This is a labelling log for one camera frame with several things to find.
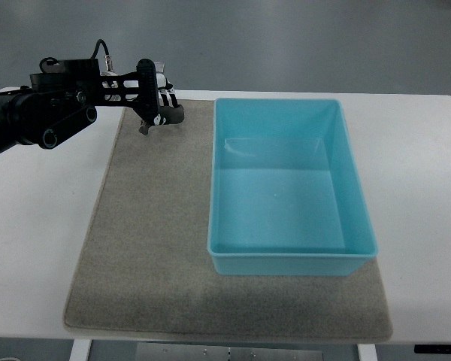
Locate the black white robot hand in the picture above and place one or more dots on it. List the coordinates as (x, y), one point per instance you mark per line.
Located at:
(165, 99)

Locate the brown hippo toy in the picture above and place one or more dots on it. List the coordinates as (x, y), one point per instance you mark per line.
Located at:
(167, 116)

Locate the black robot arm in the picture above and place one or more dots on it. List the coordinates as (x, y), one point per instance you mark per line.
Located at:
(63, 96)

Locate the blue plastic box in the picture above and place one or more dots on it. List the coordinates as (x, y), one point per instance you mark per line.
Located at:
(286, 198)

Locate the upper metal floor plate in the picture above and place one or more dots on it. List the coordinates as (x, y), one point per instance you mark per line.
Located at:
(160, 67)

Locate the grey felt mat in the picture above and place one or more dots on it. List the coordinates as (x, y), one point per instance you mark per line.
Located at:
(144, 270)

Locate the metal table crossbar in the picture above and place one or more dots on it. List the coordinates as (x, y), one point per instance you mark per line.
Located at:
(155, 351)

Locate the white left table leg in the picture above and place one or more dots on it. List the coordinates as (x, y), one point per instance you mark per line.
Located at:
(80, 350)

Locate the white table leg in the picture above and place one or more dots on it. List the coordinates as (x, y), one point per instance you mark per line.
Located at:
(367, 352)
(80, 350)

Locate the white right table leg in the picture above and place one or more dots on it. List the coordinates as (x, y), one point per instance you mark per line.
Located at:
(367, 352)

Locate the black table control panel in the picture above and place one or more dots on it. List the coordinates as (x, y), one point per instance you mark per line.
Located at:
(443, 349)

